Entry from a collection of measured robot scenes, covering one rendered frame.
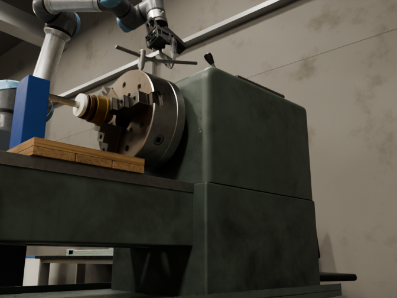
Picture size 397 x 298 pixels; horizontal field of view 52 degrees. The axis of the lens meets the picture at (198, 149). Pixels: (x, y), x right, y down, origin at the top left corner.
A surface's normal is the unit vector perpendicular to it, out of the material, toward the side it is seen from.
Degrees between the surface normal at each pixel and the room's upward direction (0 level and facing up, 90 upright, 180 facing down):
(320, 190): 90
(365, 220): 90
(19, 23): 90
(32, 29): 90
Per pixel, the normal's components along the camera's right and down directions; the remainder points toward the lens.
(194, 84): -0.72, -0.18
